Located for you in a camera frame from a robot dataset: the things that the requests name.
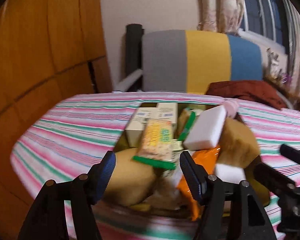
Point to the gold metal tin box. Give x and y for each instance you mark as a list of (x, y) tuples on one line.
[(165, 199)]

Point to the beige carton with barcode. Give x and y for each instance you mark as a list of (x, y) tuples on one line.
[(137, 124)]

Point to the window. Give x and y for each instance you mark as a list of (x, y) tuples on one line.
[(264, 22)]

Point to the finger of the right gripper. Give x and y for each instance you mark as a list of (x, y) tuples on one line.
[(290, 153), (273, 180)]

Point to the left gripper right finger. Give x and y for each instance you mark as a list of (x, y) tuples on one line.
[(248, 219)]

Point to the curtain right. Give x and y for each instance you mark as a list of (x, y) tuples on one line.
[(293, 22)]

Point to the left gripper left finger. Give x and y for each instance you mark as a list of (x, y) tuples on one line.
[(46, 217)]

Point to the white foam block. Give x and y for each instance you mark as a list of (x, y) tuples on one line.
[(206, 131), (229, 174)]

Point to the tan sponge block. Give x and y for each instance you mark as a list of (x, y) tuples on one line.
[(238, 144), (131, 181)]

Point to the black rolled mat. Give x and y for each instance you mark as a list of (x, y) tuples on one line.
[(133, 56)]

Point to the cracker pack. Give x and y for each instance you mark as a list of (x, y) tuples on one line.
[(155, 148), (185, 122)]

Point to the orange white snack bag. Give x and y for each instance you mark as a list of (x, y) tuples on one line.
[(193, 185)]

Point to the dark red jacket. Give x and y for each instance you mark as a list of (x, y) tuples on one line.
[(250, 90)]

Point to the floral curtain left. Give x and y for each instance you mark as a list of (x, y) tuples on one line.
[(221, 16)]

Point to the wooden wardrobe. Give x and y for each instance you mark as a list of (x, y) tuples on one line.
[(50, 50)]

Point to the pink striped sock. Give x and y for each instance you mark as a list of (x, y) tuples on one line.
[(231, 106)]

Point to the beige carton with drawing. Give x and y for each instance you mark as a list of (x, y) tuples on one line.
[(167, 111)]

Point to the grey yellow blue chair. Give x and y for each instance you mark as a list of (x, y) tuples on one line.
[(190, 60)]

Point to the small green box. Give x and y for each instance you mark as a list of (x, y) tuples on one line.
[(177, 145)]

